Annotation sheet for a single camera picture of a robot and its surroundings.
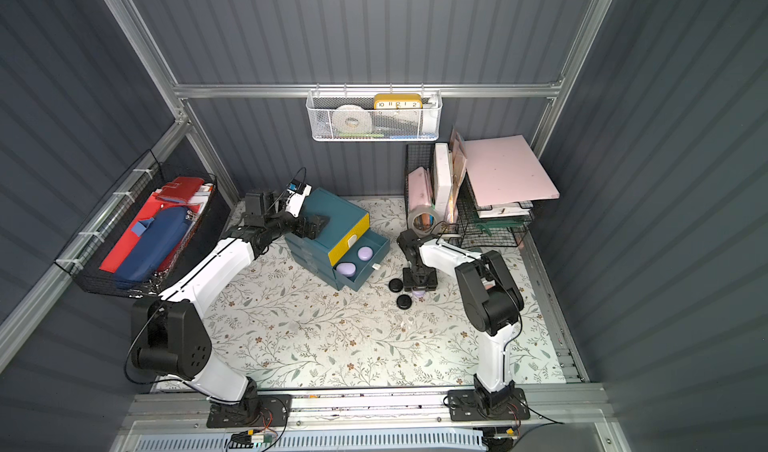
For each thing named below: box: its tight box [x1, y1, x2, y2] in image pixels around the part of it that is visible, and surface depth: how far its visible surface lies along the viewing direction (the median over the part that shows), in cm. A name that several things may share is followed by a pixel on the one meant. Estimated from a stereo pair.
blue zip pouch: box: [115, 206, 192, 288], surface depth 70 cm
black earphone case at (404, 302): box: [396, 294, 412, 310], surface depth 93 cm
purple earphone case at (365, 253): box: [357, 246, 373, 261], surface depth 95 cm
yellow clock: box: [374, 93, 423, 109], surface depth 89 cm
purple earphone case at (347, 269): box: [336, 262, 356, 277], surface depth 90 cm
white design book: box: [434, 142, 452, 224], surface depth 95 cm
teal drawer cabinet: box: [284, 187, 391, 292], surface depth 88 cm
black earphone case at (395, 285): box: [388, 278, 404, 293], surface depth 98 cm
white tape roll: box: [332, 104, 372, 134], surface depth 87 cm
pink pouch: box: [408, 166, 433, 211], surface depth 107 cm
